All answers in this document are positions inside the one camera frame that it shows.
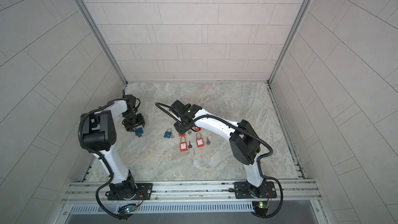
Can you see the right green circuit board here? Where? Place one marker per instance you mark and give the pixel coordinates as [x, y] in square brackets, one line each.
[261, 208]

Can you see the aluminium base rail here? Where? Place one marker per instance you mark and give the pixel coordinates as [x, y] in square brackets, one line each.
[203, 191]

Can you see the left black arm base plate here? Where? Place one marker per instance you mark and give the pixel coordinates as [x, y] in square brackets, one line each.
[125, 192]

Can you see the left green circuit board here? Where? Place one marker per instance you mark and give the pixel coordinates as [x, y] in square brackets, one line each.
[127, 210]

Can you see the green circuit board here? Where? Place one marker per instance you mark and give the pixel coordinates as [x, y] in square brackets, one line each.
[261, 208]
[127, 210]

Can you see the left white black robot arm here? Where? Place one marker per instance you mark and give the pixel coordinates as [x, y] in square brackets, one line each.
[97, 134]

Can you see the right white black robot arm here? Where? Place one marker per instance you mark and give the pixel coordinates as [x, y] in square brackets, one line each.
[247, 148]

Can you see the white slotted cable duct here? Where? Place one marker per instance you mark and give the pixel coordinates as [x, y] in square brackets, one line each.
[171, 207]

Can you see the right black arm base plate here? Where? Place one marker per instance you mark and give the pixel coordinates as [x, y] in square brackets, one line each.
[244, 190]

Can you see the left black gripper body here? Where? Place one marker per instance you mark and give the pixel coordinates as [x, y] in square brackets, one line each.
[132, 119]

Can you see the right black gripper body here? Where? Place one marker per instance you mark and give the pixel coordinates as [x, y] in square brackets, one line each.
[182, 126]

